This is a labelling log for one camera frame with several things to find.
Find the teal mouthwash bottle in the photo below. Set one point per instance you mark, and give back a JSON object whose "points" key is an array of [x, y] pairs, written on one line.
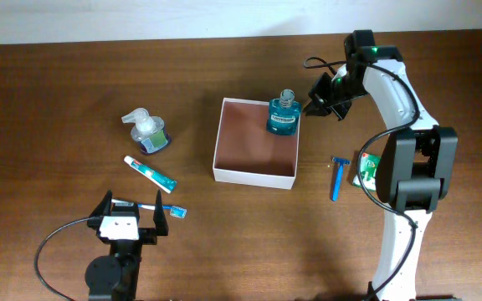
{"points": [[284, 114]]}

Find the pink white box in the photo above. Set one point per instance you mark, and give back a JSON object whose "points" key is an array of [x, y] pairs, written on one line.
{"points": [[247, 154]]}

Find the blue disposable razor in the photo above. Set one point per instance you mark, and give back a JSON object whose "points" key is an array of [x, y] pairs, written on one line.
{"points": [[340, 164]]}

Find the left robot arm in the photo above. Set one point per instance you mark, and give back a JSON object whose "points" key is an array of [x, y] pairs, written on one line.
{"points": [[115, 275]]}

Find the purple foam soap pump bottle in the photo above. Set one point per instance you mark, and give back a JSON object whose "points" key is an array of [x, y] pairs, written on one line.
{"points": [[149, 131]]}

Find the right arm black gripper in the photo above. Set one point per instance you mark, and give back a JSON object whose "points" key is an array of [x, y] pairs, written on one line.
{"points": [[320, 87]]}

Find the blue white toothbrush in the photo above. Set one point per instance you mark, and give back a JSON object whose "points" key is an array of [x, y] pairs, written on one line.
{"points": [[174, 211]]}

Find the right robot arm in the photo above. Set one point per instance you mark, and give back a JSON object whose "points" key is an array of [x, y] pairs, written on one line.
{"points": [[416, 165]]}

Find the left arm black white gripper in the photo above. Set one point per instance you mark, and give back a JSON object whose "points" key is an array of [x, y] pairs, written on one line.
{"points": [[150, 236]]}

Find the green white toothpaste tube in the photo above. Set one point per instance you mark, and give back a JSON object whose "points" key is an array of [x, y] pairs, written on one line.
{"points": [[165, 183]]}

